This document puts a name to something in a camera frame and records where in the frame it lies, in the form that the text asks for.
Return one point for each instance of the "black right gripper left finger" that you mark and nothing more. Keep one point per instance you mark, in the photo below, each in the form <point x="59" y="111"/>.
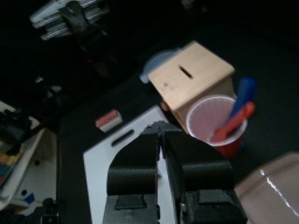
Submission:
<point x="132" y="172"/>

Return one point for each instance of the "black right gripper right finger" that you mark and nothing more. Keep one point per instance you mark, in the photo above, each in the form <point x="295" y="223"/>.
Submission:
<point x="202" y="175"/>

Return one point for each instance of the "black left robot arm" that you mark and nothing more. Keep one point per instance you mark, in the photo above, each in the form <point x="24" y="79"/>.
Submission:
<point x="74" y="20"/>

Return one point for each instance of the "pink and white sushi piece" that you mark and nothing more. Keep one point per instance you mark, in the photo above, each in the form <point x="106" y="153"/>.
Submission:
<point x="108" y="120"/>

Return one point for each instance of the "wooden knife block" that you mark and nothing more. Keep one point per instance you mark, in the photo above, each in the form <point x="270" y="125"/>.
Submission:
<point x="191" y="78"/>

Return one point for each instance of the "white cutting board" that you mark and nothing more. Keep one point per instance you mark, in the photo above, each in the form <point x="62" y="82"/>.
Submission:
<point x="102" y="163"/>

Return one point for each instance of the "red plastic cup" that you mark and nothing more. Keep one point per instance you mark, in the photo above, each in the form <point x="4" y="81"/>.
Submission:
<point x="216" y="122"/>

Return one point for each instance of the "pink plastic bowl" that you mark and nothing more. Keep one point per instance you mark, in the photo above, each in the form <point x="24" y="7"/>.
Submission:
<point x="272" y="192"/>

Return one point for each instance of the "red plastic utensil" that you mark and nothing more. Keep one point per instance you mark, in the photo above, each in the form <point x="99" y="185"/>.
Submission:
<point x="235" y="121"/>

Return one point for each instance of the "white shelf unit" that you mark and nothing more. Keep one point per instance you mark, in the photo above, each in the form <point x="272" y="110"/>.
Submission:
<point x="27" y="172"/>

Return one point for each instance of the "light blue plastic lid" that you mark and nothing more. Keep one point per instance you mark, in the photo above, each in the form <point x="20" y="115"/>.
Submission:
<point x="155" y="62"/>

